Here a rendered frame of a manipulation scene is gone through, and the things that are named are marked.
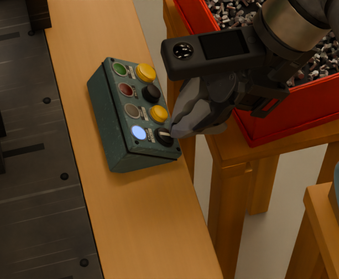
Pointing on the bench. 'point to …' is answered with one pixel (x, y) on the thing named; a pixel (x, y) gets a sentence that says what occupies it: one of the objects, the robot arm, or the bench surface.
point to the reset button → (158, 113)
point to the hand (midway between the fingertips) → (172, 128)
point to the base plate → (31, 162)
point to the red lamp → (126, 89)
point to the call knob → (164, 136)
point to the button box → (115, 161)
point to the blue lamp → (139, 132)
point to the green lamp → (120, 68)
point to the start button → (145, 72)
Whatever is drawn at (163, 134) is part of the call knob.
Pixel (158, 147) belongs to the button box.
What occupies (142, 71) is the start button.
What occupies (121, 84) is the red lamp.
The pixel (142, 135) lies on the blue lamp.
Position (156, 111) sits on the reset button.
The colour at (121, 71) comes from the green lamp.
